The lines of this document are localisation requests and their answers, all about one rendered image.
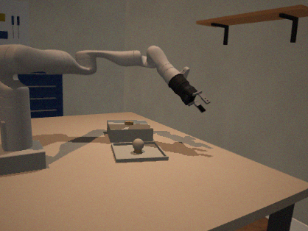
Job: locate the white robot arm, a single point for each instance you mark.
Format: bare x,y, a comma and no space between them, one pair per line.
15,116

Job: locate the grey ball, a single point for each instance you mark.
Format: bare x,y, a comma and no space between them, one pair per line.
138,144

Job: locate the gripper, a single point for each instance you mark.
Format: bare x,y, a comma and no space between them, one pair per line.
177,82

